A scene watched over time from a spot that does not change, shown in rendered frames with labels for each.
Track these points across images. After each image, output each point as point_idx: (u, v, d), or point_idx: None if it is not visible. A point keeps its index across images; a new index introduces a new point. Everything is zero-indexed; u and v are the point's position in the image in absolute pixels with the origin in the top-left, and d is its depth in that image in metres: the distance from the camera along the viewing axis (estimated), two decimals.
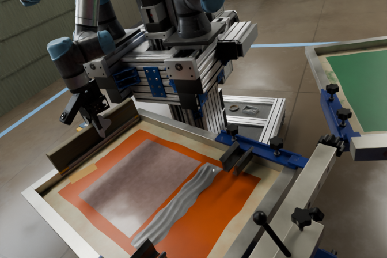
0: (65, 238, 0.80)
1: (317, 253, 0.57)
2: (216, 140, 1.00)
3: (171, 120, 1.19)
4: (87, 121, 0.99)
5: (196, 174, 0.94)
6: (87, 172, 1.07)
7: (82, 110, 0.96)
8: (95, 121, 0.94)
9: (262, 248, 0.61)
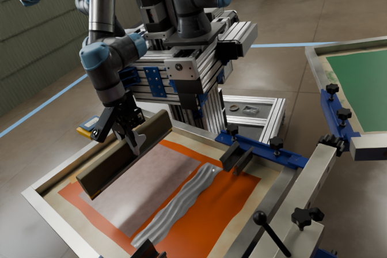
0: (65, 238, 0.80)
1: (317, 253, 0.57)
2: (216, 140, 1.00)
3: (171, 120, 1.19)
4: (120, 136, 0.87)
5: (196, 174, 0.94)
6: None
7: (114, 125, 0.84)
8: (131, 137, 0.82)
9: (262, 248, 0.61)
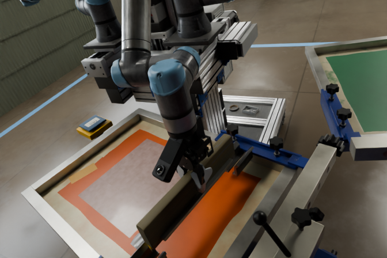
0: (65, 238, 0.80)
1: (317, 253, 0.57)
2: (216, 140, 1.00)
3: None
4: (182, 171, 0.72)
5: None
6: (87, 172, 1.07)
7: None
8: (201, 174, 0.67)
9: (262, 248, 0.61)
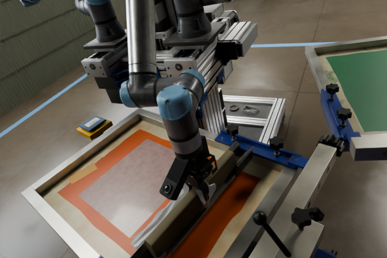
0: (65, 238, 0.80)
1: (317, 253, 0.57)
2: (216, 140, 1.00)
3: None
4: (188, 187, 0.76)
5: None
6: (87, 172, 1.07)
7: None
8: (205, 192, 0.70)
9: (262, 248, 0.61)
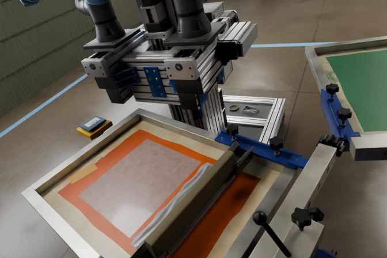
0: (65, 238, 0.80)
1: (317, 253, 0.57)
2: (216, 140, 1.00)
3: (171, 120, 1.19)
4: None
5: (196, 174, 0.94)
6: (87, 172, 1.07)
7: None
8: None
9: (262, 248, 0.61)
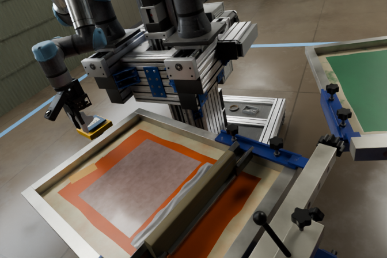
0: (65, 238, 0.80)
1: (317, 253, 0.57)
2: (216, 140, 1.00)
3: (171, 120, 1.19)
4: None
5: (196, 174, 0.94)
6: (87, 172, 1.07)
7: None
8: None
9: (262, 248, 0.61)
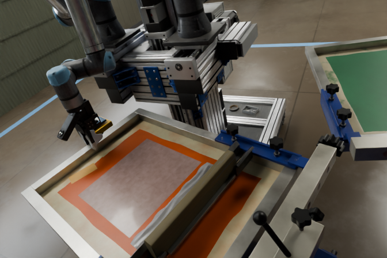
0: (65, 238, 0.80)
1: (317, 253, 0.57)
2: (216, 140, 1.00)
3: (171, 120, 1.19)
4: None
5: (196, 174, 0.94)
6: (87, 172, 1.07)
7: None
8: None
9: (262, 248, 0.61)
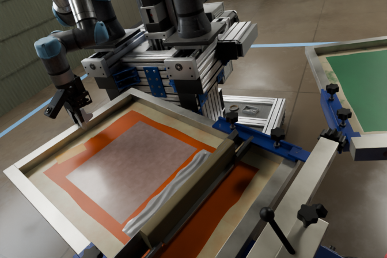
0: (53, 222, 0.76)
1: (319, 250, 0.56)
2: (213, 127, 0.97)
3: (166, 102, 1.14)
4: None
5: (192, 161, 0.91)
6: (75, 152, 1.02)
7: None
8: None
9: (263, 243, 0.59)
